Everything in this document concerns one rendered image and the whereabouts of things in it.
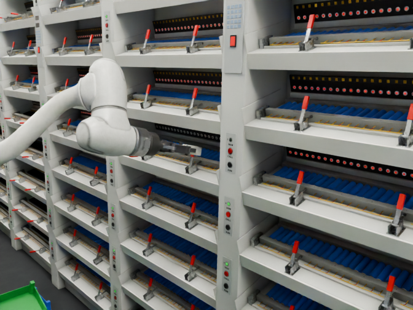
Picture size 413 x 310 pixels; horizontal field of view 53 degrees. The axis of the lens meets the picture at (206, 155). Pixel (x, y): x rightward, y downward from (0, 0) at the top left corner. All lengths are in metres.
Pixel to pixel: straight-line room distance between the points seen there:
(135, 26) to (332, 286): 1.24
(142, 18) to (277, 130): 0.90
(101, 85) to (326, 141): 0.63
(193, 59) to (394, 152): 0.69
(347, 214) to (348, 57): 0.38
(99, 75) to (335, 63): 0.64
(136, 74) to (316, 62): 0.93
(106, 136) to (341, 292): 0.74
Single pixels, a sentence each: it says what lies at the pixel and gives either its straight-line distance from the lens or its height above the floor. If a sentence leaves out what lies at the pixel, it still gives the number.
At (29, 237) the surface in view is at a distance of 3.09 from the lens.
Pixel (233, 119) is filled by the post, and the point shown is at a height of 1.15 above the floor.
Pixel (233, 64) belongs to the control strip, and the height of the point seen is 1.30.
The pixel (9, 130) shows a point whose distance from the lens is 3.06.
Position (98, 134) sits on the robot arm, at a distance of 1.14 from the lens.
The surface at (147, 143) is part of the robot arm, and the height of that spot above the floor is 1.07.
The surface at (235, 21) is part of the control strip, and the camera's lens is 1.21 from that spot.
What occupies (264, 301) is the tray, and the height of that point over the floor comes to 0.57.
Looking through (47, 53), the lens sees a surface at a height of 1.35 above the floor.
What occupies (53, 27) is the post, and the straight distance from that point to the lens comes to 2.39.
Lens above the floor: 1.29
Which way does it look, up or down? 12 degrees down
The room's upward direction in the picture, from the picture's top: 1 degrees clockwise
